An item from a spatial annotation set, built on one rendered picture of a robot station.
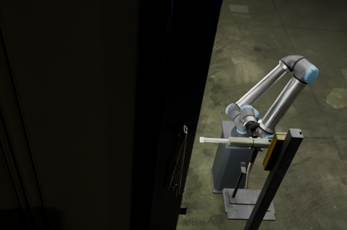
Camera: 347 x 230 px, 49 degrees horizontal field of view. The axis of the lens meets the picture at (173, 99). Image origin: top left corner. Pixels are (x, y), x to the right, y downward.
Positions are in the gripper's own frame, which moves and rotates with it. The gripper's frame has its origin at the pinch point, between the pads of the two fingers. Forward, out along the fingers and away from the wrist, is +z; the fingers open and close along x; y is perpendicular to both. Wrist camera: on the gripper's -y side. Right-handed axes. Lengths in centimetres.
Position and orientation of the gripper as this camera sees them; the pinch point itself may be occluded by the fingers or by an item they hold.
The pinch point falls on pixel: (256, 147)
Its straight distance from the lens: 245.3
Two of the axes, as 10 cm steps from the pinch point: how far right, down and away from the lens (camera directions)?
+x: -10.0, -0.5, -0.7
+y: -0.9, 7.3, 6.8
